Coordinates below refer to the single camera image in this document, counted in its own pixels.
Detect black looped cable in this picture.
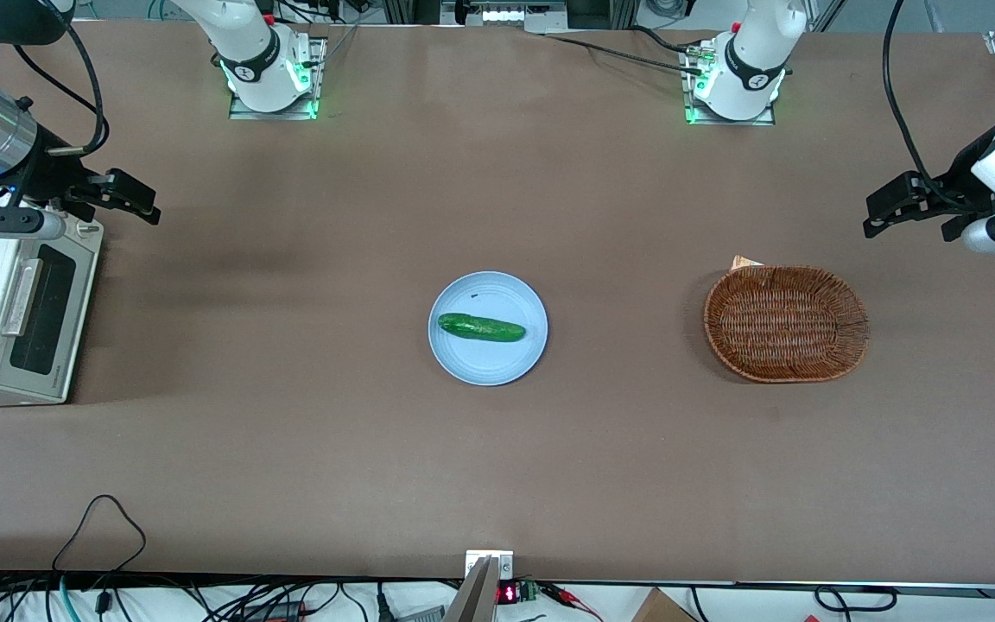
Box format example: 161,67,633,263
52,493,149,573

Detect green cucumber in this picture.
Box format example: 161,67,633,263
438,313,527,344

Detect red black clip leads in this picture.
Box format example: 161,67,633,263
541,583,604,622

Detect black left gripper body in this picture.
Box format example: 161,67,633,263
927,168,995,219

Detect black power adapter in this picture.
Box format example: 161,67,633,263
243,600,308,622

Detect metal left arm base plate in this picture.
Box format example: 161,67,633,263
681,43,780,127

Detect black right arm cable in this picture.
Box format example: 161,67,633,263
14,0,111,158

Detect short black table cable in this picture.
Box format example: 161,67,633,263
631,24,719,58

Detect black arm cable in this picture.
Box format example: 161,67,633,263
14,0,111,158
882,0,982,213

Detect black coiled floor cable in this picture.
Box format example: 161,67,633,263
813,585,900,614

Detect brown wicker oval basket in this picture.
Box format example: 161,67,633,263
703,264,871,384

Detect long black table cable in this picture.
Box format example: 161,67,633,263
541,33,706,75

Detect silver camera mount bracket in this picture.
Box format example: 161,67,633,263
444,549,516,622

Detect glass oven door with handle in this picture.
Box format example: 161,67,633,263
0,240,102,403

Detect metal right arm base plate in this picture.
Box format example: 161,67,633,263
228,36,327,121

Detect brown cardboard box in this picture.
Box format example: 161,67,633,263
631,587,699,622

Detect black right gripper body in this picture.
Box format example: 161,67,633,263
3,128,95,211

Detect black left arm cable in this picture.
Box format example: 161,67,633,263
882,0,982,213

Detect light blue round plate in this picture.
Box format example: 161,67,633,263
428,271,549,387

